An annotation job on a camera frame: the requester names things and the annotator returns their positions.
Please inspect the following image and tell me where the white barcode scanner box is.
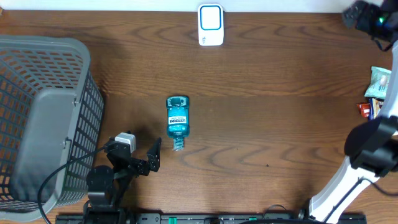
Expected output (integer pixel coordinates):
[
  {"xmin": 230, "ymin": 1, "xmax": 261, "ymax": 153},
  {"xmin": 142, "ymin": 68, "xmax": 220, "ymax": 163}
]
[{"xmin": 198, "ymin": 3, "xmax": 224, "ymax": 47}]

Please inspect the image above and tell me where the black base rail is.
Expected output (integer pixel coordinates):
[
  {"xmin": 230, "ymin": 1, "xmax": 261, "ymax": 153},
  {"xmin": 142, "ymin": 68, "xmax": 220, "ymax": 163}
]
[{"xmin": 55, "ymin": 213, "xmax": 368, "ymax": 224}]

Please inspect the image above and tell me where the black left camera cable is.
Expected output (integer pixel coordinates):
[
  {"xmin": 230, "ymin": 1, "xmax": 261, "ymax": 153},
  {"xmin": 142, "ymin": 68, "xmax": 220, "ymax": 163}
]
[{"xmin": 37, "ymin": 146, "xmax": 108, "ymax": 224}]

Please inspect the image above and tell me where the pale teal snack packet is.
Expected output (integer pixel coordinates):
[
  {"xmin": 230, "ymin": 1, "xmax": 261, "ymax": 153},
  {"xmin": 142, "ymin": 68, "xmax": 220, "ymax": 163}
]
[{"xmin": 364, "ymin": 66, "xmax": 391, "ymax": 100}]

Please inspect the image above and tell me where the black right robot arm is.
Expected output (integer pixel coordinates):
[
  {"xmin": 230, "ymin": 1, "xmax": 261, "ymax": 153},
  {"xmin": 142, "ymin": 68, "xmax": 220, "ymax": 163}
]
[{"xmin": 296, "ymin": 1, "xmax": 397, "ymax": 223}]

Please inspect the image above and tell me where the grey plastic lattice basket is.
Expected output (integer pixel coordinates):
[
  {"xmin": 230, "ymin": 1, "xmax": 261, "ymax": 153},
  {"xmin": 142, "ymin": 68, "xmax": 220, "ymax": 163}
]
[{"xmin": 1, "ymin": 35, "xmax": 104, "ymax": 222}]

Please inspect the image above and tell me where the yellow snack bag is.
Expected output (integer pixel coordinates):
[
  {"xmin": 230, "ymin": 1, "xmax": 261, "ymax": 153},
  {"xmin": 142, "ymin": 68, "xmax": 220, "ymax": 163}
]
[{"xmin": 369, "ymin": 98, "xmax": 384, "ymax": 120}]

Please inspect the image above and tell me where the red orange snack bar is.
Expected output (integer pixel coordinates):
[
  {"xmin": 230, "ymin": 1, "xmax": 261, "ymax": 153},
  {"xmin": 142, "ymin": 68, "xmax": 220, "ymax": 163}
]
[{"xmin": 356, "ymin": 103, "xmax": 371, "ymax": 119}]

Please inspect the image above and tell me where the teal mouthwash bottle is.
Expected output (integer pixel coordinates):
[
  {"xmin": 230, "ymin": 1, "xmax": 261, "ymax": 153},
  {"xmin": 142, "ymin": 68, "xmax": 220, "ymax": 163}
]
[{"xmin": 166, "ymin": 96, "xmax": 190, "ymax": 151}]

